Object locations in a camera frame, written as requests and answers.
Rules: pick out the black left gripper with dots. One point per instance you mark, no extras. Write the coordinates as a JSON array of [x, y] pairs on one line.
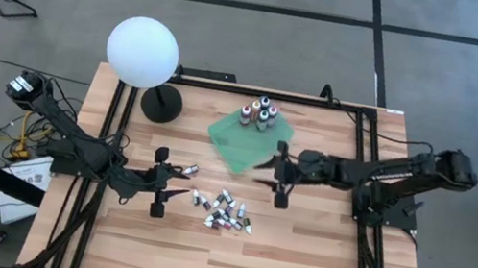
[[148, 184]]

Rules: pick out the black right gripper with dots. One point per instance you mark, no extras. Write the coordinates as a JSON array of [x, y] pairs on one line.
[[311, 168]]

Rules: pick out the small purple food coloring bottle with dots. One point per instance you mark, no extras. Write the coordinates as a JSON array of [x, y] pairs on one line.
[[231, 206], [205, 203]]

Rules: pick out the small blue food coloring bottle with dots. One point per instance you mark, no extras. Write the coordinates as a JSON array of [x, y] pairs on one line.
[[241, 210]]

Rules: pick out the small brown food coloring bottle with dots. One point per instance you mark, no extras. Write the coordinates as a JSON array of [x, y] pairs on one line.
[[227, 196]]

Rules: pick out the small dark red coloring bottle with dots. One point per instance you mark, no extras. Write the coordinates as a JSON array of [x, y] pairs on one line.
[[210, 225]]

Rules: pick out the pink-capped food coloring bottle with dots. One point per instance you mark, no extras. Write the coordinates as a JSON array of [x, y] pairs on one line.
[[272, 113]]

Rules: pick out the red-capped food coloring bottle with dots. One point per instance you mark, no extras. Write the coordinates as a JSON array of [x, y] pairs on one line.
[[245, 114]]

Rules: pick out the yellow-capped orange food coloring bottle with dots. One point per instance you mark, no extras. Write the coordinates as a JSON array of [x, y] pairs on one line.
[[256, 107]]

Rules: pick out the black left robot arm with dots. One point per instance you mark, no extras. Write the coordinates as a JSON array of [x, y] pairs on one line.
[[84, 157]]

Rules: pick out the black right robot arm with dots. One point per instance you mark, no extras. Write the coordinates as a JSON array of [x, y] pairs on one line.
[[383, 202]]

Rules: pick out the small pink food coloring bottle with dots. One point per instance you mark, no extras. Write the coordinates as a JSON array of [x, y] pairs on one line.
[[226, 224]]

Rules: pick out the green translucent plastic bin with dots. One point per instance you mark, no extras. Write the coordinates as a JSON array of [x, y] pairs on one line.
[[236, 148]]

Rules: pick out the black power strip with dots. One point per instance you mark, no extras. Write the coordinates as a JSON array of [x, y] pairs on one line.
[[207, 73]]

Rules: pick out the white globe table lamp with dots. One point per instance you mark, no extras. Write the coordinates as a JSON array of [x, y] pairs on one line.
[[143, 52]]

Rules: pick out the white cardboard box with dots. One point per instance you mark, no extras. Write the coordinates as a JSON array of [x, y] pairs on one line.
[[28, 174]]

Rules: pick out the black aluminium table frame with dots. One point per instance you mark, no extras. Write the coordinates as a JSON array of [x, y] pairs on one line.
[[303, 100]]

